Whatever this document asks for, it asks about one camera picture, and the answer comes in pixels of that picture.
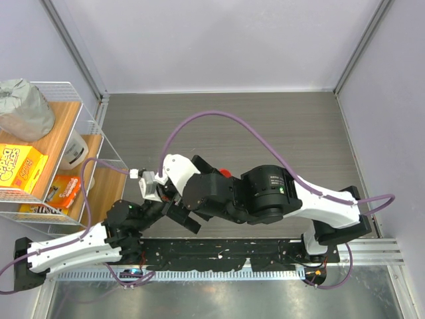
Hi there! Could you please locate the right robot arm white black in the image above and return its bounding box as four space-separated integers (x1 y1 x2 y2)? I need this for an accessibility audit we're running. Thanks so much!
178 156 371 263

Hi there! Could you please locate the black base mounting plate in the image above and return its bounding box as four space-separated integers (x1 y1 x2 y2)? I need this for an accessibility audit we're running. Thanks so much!
141 239 340 272

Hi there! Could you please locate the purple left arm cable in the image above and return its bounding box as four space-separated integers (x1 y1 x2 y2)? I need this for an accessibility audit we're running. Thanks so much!
0 157 157 296

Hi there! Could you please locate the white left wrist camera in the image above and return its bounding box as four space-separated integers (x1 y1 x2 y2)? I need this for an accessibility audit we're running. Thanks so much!
129 169 162 202

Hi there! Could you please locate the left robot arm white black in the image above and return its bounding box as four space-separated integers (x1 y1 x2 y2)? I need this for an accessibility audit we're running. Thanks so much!
13 199 201 292

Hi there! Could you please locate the yellow black candy bag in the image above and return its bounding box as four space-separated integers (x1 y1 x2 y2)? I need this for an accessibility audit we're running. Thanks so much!
19 204 69 215

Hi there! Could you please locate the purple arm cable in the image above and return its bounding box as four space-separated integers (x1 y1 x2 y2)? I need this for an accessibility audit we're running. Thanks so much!
0 157 157 296
158 110 396 292

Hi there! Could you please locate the white wire shelf rack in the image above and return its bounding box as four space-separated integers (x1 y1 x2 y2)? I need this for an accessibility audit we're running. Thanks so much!
1 82 128 233

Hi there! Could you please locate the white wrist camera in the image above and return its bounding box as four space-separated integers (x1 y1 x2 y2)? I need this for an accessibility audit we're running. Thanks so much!
155 154 200 196
129 169 162 202

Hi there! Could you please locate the yellow snack box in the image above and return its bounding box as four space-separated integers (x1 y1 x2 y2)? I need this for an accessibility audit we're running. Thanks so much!
0 144 48 193

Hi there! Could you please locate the white pump bottle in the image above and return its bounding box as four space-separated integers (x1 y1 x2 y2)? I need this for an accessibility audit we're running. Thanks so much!
61 130 88 169

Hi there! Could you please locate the orange snack box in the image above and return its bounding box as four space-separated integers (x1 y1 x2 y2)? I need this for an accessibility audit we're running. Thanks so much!
45 175 81 209

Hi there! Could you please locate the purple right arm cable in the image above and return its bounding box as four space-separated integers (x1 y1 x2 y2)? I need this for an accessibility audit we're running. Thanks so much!
158 110 396 292

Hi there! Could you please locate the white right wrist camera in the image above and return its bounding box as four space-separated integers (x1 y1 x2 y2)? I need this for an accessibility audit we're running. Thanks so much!
155 154 200 196

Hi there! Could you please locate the grey crumpled bag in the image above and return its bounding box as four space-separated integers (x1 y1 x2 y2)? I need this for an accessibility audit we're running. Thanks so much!
1 78 56 142

